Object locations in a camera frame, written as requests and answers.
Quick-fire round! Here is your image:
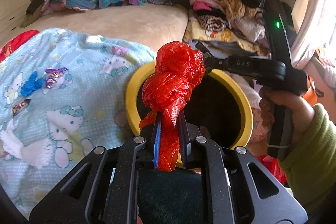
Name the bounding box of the yellow rim black trash bin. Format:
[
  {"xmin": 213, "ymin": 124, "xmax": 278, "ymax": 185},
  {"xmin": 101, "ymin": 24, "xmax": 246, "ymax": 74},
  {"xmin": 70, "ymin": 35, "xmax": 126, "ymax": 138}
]
[{"xmin": 125, "ymin": 62, "xmax": 253, "ymax": 165}]

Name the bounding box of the red plastic bag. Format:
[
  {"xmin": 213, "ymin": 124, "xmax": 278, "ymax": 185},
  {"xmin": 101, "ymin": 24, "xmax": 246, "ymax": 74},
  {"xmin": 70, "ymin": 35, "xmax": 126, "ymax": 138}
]
[{"xmin": 139, "ymin": 42, "xmax": 206, "ymax": 172}]

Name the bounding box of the brown candy wrapper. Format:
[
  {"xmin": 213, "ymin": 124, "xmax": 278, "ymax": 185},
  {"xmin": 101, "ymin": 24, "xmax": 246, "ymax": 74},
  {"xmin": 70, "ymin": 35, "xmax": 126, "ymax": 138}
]
[{"xmin": 12, "ymin": 99, "xmax": 31, "ymax": 117}]

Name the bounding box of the blue plastic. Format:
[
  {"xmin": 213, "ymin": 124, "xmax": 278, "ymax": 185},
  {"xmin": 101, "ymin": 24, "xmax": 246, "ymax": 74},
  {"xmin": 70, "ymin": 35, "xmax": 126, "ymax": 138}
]
[{"xmin": 21, "ymin": 71, "xmax": 45, "ymax": 97}]

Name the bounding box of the green sleeve forearm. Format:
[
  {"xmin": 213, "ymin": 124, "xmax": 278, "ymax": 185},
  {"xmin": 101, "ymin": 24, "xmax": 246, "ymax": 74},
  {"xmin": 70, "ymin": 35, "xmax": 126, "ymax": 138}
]
[{"xmin": 279, "ymin": 103, "xmax": 335, "ymax": 214}]

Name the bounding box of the right hand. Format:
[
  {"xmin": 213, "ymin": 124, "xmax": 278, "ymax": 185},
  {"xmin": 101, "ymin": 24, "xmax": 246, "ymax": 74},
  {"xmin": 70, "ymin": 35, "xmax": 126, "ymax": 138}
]
[{"xmin": 259, "ymin": 87, "xmax": 314, "ymax": 146}]

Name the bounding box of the clothes pile beside bed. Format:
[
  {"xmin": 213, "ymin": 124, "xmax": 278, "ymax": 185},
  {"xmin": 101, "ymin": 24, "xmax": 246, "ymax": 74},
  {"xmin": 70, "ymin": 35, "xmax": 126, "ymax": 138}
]
[{"xmin": 183, "ymin": 0, "xmax": 296, "ymax": 57}]

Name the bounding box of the beige bed cover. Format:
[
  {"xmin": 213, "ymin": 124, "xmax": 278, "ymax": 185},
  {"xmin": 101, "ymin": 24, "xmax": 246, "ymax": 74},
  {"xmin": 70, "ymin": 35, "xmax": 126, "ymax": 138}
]
[{"xmin": 1, "ymin": 3, "xmax": 188, "ymax": 52}]

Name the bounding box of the white crumpled tissue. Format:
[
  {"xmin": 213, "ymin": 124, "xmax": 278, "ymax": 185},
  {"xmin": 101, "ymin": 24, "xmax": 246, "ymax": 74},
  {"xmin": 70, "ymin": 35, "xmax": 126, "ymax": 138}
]
[{"xmin": 1, "ymin": 119, "xmax": 53, "ymax": 169}]

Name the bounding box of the light blue cartoon blanket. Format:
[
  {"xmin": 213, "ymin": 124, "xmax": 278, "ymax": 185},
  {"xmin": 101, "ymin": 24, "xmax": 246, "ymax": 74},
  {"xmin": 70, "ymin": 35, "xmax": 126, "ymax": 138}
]
[{"xmin": 1, "ymin": 28, "xmax": 156, "ymax": 218}]

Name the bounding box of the purple candy wrapper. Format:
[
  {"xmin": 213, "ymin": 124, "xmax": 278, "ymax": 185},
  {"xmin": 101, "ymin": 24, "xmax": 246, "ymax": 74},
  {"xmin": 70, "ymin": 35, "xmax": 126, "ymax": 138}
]
[{"xmin": 45, "ymin": 67, "xmax": 68, "ymax": 89}]

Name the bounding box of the red pink blanket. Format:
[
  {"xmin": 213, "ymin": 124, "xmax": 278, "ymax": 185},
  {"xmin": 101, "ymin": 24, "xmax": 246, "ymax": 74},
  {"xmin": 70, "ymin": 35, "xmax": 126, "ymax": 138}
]
[{"xmin": 0, "ymin": 30, "xmax": 40, "ymax": 62}]

